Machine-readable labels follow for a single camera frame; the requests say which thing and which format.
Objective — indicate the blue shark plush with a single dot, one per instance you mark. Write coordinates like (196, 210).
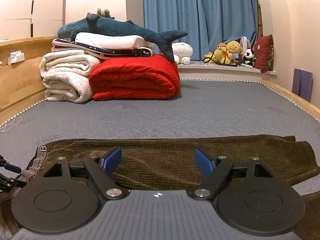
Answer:
(112, 27)

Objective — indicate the blue curtain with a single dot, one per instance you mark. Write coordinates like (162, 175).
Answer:
(200, 10)

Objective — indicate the red folded quilt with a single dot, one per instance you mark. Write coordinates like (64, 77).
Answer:
(135, 80)

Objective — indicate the purple paper bag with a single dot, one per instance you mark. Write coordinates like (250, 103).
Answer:
(302, 85)

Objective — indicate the round yellow plush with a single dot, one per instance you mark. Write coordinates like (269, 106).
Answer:
(234, 47)

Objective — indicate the white pillow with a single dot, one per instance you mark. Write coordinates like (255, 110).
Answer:
(112, 41)

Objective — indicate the wooden bed frame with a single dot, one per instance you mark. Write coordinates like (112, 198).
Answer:
(25, 80)

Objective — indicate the white window ledge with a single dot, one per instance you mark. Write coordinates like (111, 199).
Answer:
(212, 72)

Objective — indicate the brown plush toy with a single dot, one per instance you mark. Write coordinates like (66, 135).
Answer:
(103, 12)

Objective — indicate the white speckled folded blanket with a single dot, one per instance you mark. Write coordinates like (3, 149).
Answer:
(67, 87)

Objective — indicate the dark red cushion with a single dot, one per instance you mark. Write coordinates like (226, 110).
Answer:
(262, 52)

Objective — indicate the cream folded blanket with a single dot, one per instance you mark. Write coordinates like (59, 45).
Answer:
(65, 63)

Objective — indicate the small white fan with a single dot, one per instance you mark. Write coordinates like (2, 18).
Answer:
(246, 42)

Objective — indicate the navy star-print blanket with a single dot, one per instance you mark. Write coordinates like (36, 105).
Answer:
(120, 52)

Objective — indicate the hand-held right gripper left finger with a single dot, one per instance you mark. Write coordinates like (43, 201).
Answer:
(113, 160)

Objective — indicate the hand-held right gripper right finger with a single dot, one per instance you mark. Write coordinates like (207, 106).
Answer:
(203, 163)

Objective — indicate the white plush toy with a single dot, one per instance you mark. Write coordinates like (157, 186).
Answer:
(182, 50)

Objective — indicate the grey quilted mattress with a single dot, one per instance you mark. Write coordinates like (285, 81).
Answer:
(175, 115)

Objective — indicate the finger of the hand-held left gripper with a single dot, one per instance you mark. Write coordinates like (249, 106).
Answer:
(12, 182)
(10, 167)

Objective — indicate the yellow bear plush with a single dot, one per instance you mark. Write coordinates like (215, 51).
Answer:
(220, 55)

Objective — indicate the small blue plush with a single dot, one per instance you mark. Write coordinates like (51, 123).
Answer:
(235, 56)

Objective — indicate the white wardrobe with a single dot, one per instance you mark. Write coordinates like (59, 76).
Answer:
(15, 5)

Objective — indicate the tissue pack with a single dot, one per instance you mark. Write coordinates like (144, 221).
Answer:
(16, 56)

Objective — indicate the panda plush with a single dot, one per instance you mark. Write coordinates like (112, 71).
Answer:
(248, 55)

